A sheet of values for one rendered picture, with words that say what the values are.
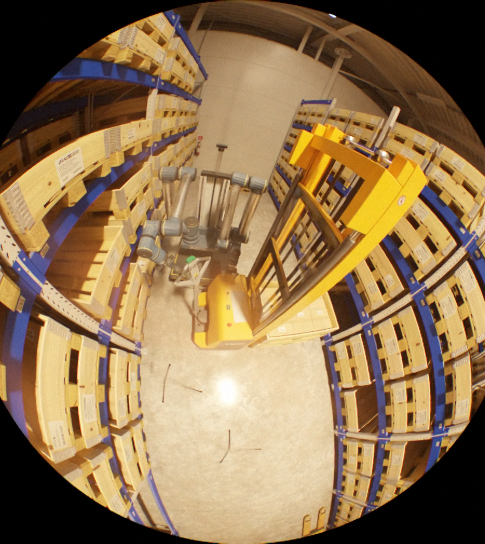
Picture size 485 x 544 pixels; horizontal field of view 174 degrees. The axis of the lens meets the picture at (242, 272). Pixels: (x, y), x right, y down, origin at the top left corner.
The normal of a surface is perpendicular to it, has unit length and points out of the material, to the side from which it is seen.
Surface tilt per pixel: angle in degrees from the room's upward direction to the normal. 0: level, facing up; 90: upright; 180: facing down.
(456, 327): 90
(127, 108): 90
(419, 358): 90
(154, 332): 0
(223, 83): 90
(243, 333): 0
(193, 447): 0
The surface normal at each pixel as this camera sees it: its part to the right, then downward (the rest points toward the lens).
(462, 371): -0.97, -0.08
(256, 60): 0.09, 0.82
